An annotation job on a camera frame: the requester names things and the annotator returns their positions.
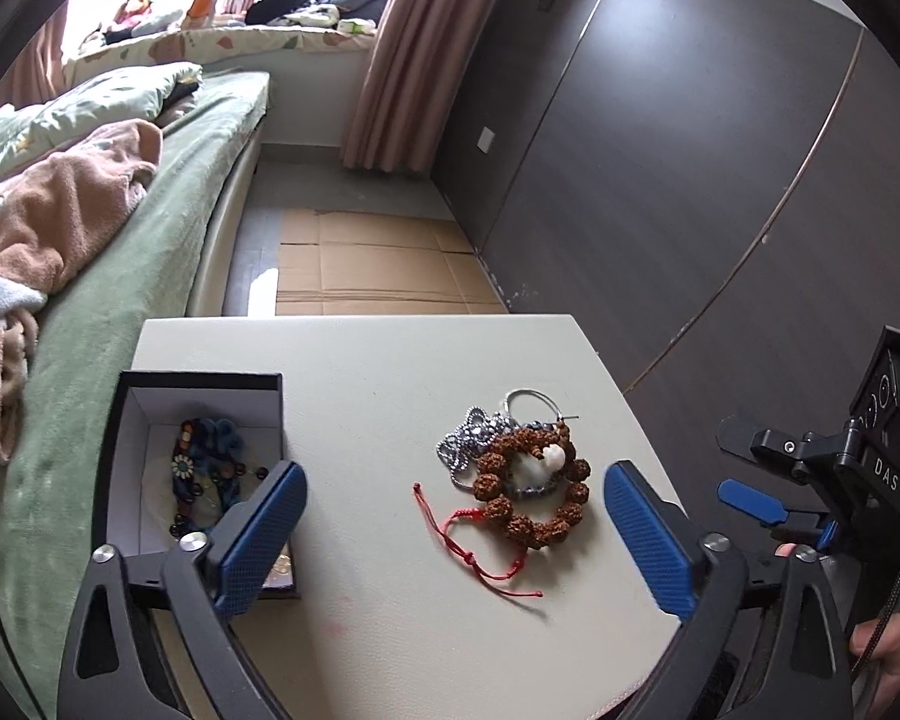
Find brown rudraksha bead bracelet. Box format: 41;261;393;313
469;421;593;550

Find red string bracelet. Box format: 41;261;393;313
410;481;546;602

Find black jewelry box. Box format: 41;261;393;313
91;371;286;557

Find blue bead bracelet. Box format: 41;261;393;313
167;416;273;542

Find thin silver ring bangle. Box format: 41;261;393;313
502;387;578;422

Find silver bead chain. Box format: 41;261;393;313
435;404;564;501

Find person right hand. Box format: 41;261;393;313
775;541;900;717

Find green sheet bed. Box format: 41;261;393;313
0;70;271;718

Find dark grey wardrobe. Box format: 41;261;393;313
434;0;900;548

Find cardboard floor sheets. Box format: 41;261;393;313
276;208;507;316

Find pink fleece blanket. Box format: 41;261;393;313
0;119;164;466

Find green floral duvet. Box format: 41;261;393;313
0;62;203;179

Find pink curtain right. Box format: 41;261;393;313
341;0;493;174

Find pink curtain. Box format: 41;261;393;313
341;0;493;174
0;4;68;109

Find pink curtain left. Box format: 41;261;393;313
0;4;68;109

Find window seat patterned cushion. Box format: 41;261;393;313
63;20;377;88

